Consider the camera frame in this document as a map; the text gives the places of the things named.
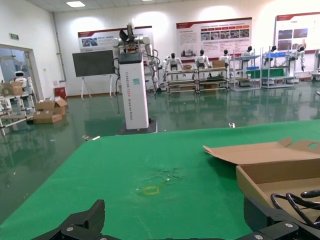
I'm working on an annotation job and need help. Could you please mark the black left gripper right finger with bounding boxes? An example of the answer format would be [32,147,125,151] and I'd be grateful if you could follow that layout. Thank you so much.
[237,196,320,240]

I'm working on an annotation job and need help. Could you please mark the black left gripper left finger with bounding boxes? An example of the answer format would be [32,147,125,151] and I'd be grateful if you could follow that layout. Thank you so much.
[31,199,106,240]

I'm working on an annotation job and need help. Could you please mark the black power cable bundle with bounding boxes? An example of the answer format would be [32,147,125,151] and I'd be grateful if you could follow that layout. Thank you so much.
[270,189,320,230]

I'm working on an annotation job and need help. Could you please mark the open brown cardboard box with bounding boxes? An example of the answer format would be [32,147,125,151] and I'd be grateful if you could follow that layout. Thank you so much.
[202,136,320,226]

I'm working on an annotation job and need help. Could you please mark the red fire extinguisher box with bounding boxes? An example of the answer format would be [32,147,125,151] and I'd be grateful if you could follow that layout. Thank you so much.
[53,86,68,99]

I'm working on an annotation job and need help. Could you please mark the green table cloth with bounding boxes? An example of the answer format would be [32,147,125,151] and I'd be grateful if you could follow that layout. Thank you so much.
[0,119,320,240]

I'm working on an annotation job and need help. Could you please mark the flat brown floor carton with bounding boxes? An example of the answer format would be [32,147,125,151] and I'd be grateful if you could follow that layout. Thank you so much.
[32,110,63,125]

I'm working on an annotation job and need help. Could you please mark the open brown floor carton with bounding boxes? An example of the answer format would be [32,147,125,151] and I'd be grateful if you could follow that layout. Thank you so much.
[35,98,69,116]

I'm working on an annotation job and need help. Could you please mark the white pipe shelving rack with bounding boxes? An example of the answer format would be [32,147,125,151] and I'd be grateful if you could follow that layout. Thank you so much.
[0,55,36,136]

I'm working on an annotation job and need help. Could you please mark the grey metal shelving rack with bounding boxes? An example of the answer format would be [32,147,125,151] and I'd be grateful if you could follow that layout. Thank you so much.
[229,48,263,92]

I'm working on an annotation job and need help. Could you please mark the shelving rack with blue bins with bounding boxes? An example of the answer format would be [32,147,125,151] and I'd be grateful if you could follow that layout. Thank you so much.
[260,45,300,90]

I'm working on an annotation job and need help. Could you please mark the brown carton on rack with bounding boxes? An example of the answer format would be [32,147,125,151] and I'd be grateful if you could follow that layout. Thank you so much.
[0,81,24,96]

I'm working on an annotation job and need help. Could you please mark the blue grey doorway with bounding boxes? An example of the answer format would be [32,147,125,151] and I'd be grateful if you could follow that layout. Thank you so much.
[0,43,44,101]

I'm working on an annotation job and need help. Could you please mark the small white round-head robot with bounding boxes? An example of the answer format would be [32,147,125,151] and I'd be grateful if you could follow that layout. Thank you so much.
[9,70,34,111]

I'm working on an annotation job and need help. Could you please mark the black display board on stand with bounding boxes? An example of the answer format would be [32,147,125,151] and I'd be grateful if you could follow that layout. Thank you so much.
[71,49,115,99]

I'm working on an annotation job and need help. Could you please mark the white black humanoid robot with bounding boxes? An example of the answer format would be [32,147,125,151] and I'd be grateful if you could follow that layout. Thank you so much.
[218,48,233,68]
[239,45,254,59]
[264,44,280,68]
[194,49,213,70]
[161,52,184,76]
[295,44,308,73]

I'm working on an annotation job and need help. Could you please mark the pipe frame workbench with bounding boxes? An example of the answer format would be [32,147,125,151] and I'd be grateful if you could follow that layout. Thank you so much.
[165,68,199,94]
[196,66,230,93]

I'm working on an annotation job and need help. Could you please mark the red white wall poster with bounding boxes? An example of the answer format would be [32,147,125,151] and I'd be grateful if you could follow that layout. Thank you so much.
[77,25,154,53]
[175,16,253,59]
[274,11,320,53]

